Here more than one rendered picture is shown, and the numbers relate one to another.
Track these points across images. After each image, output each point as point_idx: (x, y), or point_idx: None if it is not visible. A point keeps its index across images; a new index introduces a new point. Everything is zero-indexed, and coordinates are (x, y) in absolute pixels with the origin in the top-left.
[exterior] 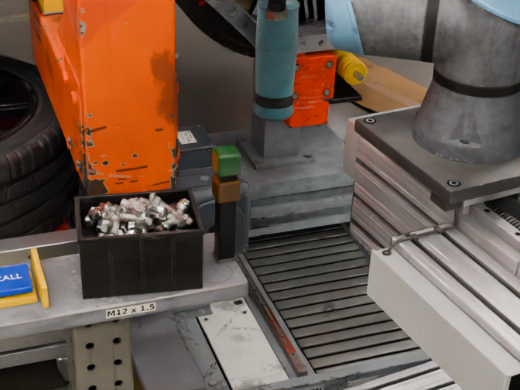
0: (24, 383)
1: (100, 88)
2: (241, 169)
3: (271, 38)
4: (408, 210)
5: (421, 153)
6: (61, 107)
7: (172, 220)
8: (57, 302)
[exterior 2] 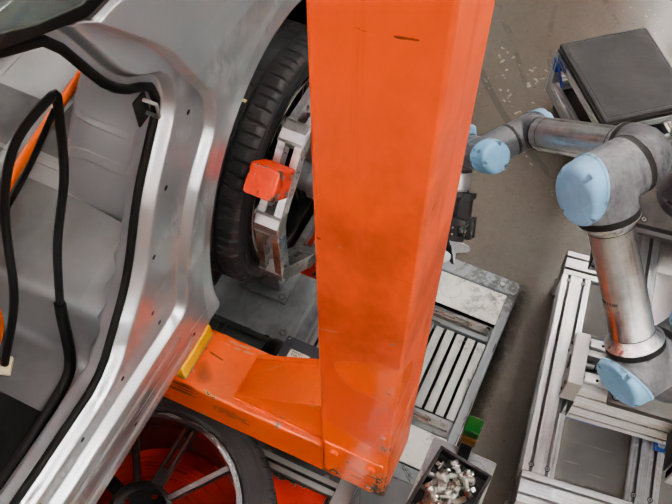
0: None
1: (392, 457)
2: (276, 312)
3: None
4: (636, 414)
5: (667, 408)
6: (282, 443)
7: (467, 482)
8: None
